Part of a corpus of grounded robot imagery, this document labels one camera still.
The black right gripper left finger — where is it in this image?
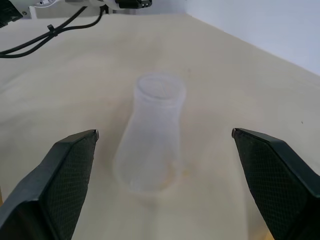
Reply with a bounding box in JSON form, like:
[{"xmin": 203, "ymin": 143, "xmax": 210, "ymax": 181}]
[{"xmin": 0, "ymin": 129, "xmax": 100, "ymax": 240}]

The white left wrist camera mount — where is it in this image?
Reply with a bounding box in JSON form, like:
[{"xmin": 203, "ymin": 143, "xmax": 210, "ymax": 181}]
[{"xmin": 28, "ymin": 0, "xmax": 118, "ymax": 19}]

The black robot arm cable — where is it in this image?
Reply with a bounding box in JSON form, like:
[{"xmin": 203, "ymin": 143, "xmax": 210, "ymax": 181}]
[
  {"xmin": 0, "ymin": 6, "xmax": 105, "ymax": 59},
  {"xmin": 0, "ymin": 6, "xmax": 88, "ymax": 56}
]

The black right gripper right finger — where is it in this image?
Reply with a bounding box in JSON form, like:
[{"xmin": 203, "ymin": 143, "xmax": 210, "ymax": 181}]
[{"xmin": 231, "ymin": 127, "xmax": 320, "ymax": 240}]

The translucent plastic conical flask bottle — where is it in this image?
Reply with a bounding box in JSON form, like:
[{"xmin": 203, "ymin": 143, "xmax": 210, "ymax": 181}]
[{"xmin": 113, "ymin": 72, "xmax": 188, "ymax": 195}]

